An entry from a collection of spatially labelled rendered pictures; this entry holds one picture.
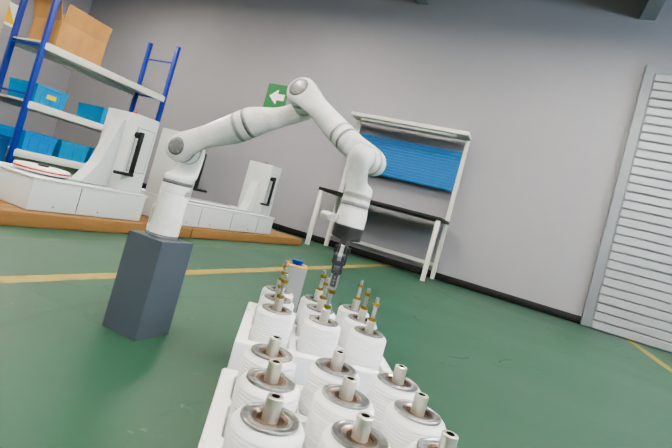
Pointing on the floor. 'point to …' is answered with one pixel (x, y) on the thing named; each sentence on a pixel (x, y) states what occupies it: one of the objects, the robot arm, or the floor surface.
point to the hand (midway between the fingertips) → (333, 281)
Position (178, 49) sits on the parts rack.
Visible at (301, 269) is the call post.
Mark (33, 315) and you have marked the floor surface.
